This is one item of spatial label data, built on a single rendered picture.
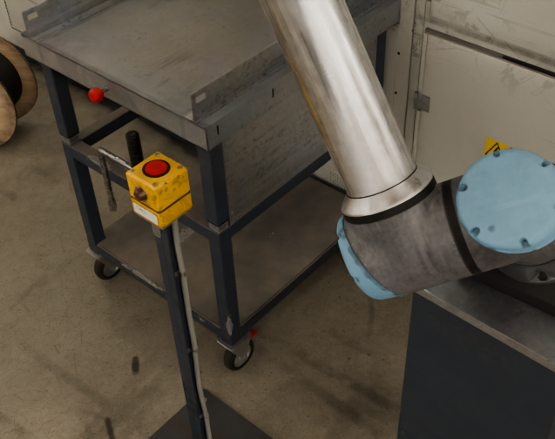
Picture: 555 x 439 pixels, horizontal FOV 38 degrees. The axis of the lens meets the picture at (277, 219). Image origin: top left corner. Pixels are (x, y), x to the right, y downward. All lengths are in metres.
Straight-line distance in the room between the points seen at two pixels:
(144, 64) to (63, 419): 0.96
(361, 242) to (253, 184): 0.68
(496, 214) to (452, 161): 1.03
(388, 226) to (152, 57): 0.87
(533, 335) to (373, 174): 0.41
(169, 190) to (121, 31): 0.65
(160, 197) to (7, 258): 1.34
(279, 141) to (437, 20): 0.49
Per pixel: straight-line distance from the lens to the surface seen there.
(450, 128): 2.15
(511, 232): 1.17
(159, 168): 1.46
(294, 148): 1.96
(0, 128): 3.13
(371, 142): 1.18
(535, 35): 1.91
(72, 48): 1.98
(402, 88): 2.20
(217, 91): 1.68
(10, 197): 2.96
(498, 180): 1.19
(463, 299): 1.44
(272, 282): 2.24
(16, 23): 3.61
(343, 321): 2.38
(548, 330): 1.42
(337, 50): 1.16
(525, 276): 1.39
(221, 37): 1.94
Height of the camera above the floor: 1.80
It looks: 42 degrees down
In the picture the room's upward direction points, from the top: 3 degrees counter-clockwise
